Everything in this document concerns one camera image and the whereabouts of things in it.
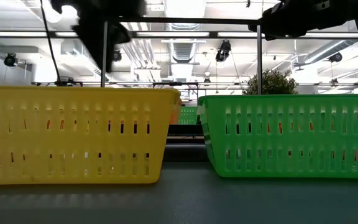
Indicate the orange slotted plastic basket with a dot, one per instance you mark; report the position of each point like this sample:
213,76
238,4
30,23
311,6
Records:
176,118

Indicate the green slotted plastic basket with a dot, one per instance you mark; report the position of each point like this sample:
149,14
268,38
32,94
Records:
291,143
187,116

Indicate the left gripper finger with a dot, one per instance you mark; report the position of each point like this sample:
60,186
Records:
93,46

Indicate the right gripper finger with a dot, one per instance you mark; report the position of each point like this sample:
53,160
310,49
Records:
275,21

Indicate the black clamp mount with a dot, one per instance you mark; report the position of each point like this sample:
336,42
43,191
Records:
68,82

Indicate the grey ceiling air vent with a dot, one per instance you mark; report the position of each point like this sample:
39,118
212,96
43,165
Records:
183,51

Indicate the black ceiling spotlight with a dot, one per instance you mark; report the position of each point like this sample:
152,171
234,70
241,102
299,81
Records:
336,57
223,51
118,56
10,59

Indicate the black ceiling light bar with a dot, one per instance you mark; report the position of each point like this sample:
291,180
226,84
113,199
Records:
213,35

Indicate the potted green plant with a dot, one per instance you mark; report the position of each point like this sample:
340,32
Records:
270,84

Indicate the yellow slotted plastic basket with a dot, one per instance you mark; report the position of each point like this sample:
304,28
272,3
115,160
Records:
73,140

